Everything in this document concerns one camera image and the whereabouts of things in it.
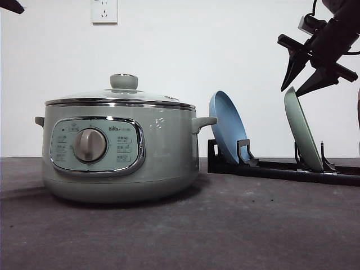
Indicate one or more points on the grey table cloth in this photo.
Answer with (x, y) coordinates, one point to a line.
(225, 221)

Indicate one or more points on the green plate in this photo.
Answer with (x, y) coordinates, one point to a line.
(302, 131)

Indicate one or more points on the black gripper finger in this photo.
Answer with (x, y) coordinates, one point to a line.
(12, 5)

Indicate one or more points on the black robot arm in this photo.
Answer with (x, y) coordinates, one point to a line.
(350, 9)

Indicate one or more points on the glass steamer lid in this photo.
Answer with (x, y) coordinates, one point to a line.
(123, 92)

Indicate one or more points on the green electric steamer pot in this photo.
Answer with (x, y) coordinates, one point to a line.
(120, 150)

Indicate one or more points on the blue plate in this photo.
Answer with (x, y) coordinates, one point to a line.
(230, 127)

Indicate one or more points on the white wall socket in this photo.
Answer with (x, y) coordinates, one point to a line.
(104, 13)

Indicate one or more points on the black plate rack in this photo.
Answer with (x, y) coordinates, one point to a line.
(297, 170)

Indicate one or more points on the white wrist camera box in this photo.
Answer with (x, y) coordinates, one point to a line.
(309, 23)

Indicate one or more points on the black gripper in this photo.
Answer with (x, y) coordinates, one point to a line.
(327, 47)

